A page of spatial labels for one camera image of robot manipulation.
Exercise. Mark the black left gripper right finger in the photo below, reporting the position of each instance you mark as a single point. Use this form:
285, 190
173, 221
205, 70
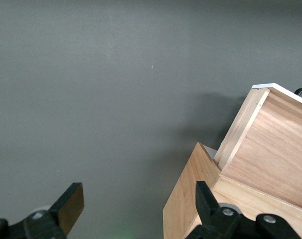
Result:
210, 214

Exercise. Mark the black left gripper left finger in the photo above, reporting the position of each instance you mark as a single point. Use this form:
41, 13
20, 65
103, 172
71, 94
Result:
66, 211

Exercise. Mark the light wooden drawer cabinet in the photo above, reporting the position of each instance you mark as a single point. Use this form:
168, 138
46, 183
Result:
188, 199

